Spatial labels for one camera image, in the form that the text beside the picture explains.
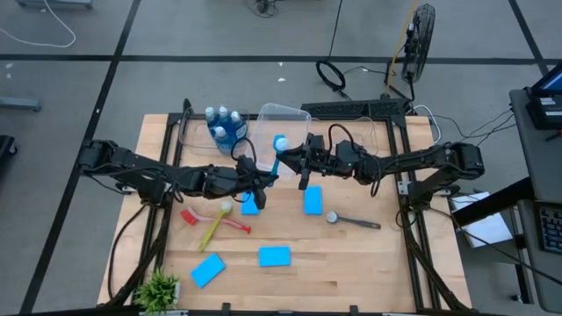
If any blue water bottles pack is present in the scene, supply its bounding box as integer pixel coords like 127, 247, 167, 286
177, 109, 251, 153

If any black floor fan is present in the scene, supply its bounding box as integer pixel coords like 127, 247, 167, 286
400, 3, 436, 84

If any grey metal floor base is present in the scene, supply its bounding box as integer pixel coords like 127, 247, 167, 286
0, 96, 43, 112

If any black ridged panel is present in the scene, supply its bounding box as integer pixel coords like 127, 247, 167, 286
300, 98, 412, 120

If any black keyboard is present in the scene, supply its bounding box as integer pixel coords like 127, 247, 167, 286
537, 205, 562, 255

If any black laptop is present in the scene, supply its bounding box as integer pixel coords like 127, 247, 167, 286
525, 63, 562, 131

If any yellow hanging cord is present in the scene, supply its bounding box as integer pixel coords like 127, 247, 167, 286
385, 0, 418, 97

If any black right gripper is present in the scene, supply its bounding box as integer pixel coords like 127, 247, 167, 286
276, 147, 328, 190

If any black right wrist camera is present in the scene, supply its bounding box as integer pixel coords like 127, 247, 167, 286
308, 133, 327, 153

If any blue dish brush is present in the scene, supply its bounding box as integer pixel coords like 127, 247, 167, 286
266, 134, 290, 189

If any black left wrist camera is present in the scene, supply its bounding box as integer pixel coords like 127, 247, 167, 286
236, 155, 256, 175

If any black hanging cable with coil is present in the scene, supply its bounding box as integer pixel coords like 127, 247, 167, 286
315, 0, 352, 100

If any grey metal spoon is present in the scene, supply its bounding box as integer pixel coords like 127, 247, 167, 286
326, 211, 382, 231

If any small green potted plant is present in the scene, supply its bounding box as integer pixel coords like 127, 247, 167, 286
133, 268, 181, 315

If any red and pink dish brush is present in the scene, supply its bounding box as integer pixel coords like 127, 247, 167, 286
180, 206, 253, 235

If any yellow-green dish brush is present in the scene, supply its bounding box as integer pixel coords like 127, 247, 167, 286
197, 200, 234, 254

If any clear plastic tub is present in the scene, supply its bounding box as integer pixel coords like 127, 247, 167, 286
251, 102, 313, 176

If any black desk support bar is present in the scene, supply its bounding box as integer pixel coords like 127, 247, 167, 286
451, 177, 535, 227

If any white paper sheet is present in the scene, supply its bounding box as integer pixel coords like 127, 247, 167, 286
450, 191, 514, 249

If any white floor cable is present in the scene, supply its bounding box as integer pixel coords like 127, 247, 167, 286
0, 0, 77, 48

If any black aluminium table frame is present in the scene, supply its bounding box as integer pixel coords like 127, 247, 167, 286
107, 98, 473, 315

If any grey side desk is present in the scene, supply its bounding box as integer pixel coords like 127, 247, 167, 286
508, 61, 562, 313

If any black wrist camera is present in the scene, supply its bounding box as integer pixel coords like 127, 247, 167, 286
236, 155, 256, 175
308, 133, 327, 153

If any blue cellulose sponge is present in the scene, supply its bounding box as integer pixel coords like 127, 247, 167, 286
258, 245, 292, 268
303, 185, 324, 216
240, 192, 261, 217
190, 252, 227, 290

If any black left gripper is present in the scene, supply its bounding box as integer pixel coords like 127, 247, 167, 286
236, 169, 279, 211

